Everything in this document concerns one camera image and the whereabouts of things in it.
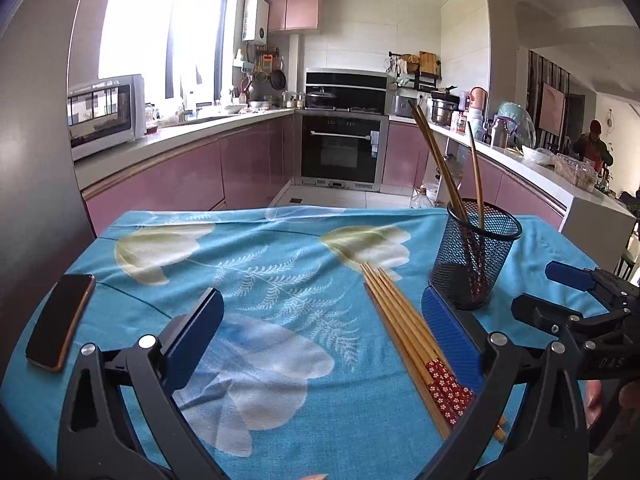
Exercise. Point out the pink thermos jug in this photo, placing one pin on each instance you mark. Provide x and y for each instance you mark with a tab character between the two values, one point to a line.
477	100

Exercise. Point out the black range hood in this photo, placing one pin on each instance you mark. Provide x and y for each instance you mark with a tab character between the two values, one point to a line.
350	85

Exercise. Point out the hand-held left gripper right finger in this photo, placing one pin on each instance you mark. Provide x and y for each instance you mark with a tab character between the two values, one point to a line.
450	340

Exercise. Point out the white exhaust pipe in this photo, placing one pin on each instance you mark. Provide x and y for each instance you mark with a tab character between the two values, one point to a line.
296	70

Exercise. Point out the blue floral tablecloth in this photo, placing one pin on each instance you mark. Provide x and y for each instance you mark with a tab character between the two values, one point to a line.
250	245

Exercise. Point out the pink wall cabinet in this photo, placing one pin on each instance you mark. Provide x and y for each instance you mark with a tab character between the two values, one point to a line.
292	9

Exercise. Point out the wooden cutting board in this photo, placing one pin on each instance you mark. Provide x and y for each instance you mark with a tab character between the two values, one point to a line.
427	62

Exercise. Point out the pile of wooden chopsticks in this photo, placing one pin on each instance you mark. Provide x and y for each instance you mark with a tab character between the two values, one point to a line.
400	320

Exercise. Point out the black smartphone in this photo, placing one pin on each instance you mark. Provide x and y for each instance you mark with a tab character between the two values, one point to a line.
60	320

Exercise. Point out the green bag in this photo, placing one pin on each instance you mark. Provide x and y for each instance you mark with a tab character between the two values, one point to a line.
517	122

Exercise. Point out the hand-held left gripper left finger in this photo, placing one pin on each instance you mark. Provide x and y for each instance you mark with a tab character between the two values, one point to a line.
195	345

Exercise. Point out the black wall shelf rack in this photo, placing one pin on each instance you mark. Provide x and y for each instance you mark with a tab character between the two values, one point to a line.
427	82

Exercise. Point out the hanging dark frying pan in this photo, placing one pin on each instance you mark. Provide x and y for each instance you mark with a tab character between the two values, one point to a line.
278	80

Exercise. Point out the grey refrigerator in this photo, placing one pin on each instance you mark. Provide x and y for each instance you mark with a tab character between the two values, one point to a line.
40	110

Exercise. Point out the black wok with lid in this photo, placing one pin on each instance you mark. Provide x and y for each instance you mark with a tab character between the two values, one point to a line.
321	97

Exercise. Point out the white wall water heater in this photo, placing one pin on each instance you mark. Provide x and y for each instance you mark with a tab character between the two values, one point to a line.
256	19

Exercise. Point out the wall utensil rack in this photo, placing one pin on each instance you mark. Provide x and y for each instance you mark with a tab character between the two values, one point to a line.
267	60

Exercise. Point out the grey kitchen countertop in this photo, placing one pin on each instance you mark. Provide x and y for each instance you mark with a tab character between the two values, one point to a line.
165	132

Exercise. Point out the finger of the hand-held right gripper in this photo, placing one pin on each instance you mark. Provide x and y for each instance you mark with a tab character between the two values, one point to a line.
550	317
570	272

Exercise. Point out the steel vacuum flask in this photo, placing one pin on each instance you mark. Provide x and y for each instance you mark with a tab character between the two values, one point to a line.
498	134

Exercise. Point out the black mesh utensil cup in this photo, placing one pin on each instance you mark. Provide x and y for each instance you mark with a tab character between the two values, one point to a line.
465	270

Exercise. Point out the white microwave oven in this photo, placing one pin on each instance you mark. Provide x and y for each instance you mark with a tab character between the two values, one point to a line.
105	110

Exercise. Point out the stainless steel pot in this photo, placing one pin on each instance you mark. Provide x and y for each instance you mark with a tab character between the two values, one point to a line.
444	110

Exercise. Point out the pink base cabinets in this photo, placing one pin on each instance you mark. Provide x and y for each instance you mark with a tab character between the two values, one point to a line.
405	155
190	170

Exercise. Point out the dark wooden slat partition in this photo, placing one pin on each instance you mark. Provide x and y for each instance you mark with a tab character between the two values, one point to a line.
532	85

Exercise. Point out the black built-in oven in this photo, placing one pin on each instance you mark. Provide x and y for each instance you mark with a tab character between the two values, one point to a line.
342	152

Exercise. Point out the dark-framed kitchen window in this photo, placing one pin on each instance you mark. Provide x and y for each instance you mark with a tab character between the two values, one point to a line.
150	25

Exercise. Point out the person's right hand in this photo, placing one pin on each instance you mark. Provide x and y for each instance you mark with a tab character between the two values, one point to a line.
595	402

